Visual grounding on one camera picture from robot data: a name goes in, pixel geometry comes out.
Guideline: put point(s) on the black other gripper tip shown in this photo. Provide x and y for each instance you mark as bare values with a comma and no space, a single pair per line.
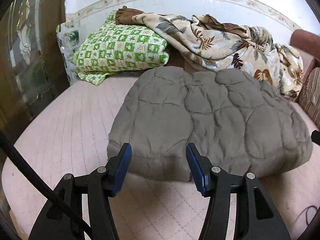
315,137

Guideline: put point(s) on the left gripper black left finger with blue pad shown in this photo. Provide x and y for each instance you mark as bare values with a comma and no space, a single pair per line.
101,184

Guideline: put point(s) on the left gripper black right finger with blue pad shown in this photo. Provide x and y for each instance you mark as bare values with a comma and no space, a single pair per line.
256,215

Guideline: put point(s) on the grey quilted hooded down jacket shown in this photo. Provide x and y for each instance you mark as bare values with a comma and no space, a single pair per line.
239,123

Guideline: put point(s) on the striped brown sofa cushion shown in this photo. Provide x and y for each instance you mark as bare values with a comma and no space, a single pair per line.
309,96

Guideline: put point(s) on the pink quilted bed mattress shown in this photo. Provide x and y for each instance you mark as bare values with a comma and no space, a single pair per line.
71,136

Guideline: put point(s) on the maroon sofa armrest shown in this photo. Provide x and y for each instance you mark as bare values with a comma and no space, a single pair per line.
308,45

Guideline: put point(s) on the beige leaf print blanket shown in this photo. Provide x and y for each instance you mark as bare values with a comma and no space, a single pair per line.
207,44

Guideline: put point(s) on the green white patterned pillow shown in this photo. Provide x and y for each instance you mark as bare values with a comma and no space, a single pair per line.
116,48

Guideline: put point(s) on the wooden stained glass door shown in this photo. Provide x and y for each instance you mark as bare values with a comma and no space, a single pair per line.
32,68

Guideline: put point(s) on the clear plastic bag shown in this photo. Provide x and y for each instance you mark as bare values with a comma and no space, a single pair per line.
69,42

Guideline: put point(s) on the brown knitted cloth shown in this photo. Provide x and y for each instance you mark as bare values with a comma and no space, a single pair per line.
125,15

